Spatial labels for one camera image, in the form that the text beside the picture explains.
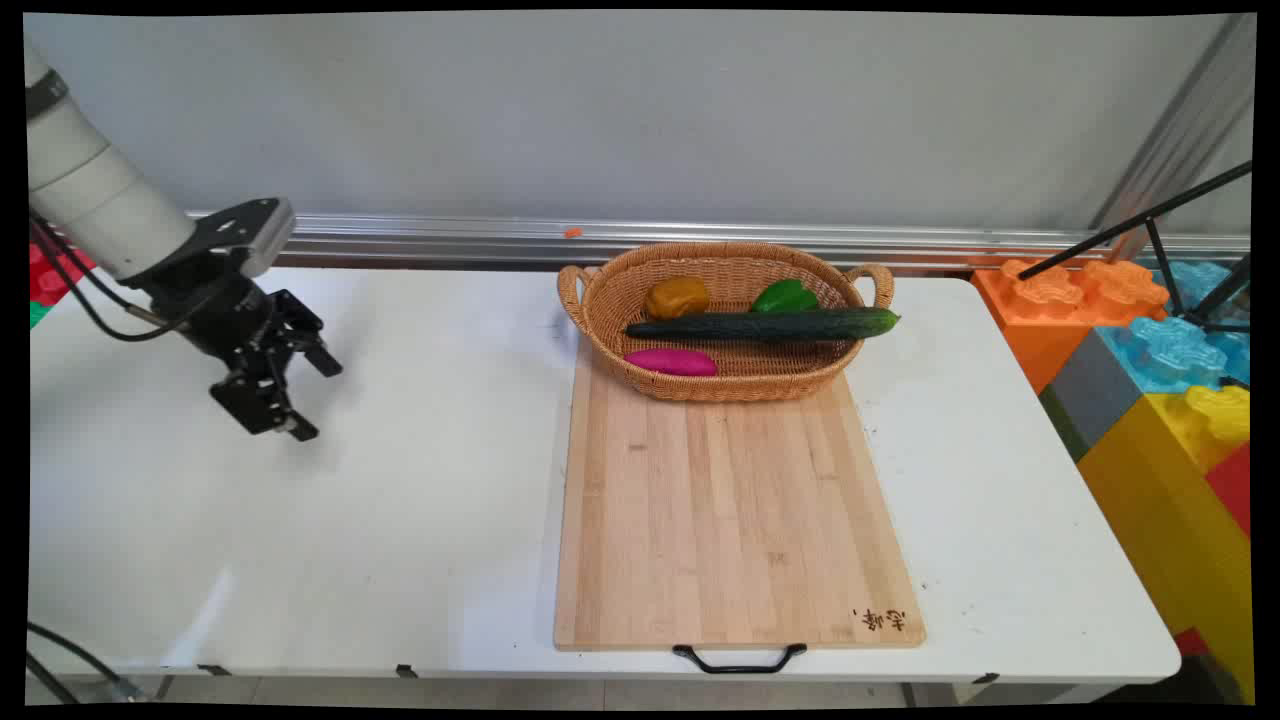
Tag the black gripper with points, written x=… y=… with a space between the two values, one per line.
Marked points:
x=225 y=315

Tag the yellow toy bell pepper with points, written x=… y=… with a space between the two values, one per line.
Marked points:
x=677 y=297

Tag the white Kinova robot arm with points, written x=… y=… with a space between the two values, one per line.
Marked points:
x=95 y=190

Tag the red studded toy block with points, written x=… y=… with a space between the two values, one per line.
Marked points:
x=55 y=280

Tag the green toy block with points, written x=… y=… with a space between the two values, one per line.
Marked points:
x=38 y=314

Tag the purple toy sweet potato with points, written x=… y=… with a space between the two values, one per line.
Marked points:
x=670 y=362

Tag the woven wicker basket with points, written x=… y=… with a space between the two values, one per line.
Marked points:
x=740 y=385

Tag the wooden cutting board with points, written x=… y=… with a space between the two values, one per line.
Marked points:
x=720 y=520

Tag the dark green toy cucumber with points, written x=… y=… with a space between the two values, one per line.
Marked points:
x=770 y=325

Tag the green toy bell pepper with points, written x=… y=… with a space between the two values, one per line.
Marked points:
x=785 y=296

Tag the orange big toy block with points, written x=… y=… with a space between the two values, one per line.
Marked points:
x=1040 y=320

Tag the grey big toy block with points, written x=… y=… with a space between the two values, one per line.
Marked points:
x=1090 y=395

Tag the black tripod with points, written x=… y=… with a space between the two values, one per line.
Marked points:
x=1150 y=215

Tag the blue big toy block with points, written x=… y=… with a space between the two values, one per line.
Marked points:
x=1165 y=350

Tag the yellow big toy block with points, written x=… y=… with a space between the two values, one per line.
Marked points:
x=1170 y=510

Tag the red big toy block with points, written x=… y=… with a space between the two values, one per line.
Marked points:
x=1232 y=490

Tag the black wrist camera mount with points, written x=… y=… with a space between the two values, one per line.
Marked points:
x=250 y=230

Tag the aluminium rail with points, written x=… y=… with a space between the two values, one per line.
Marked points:
x=450 y=240

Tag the slanted aluminium post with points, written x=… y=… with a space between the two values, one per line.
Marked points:
x=1180 y=130

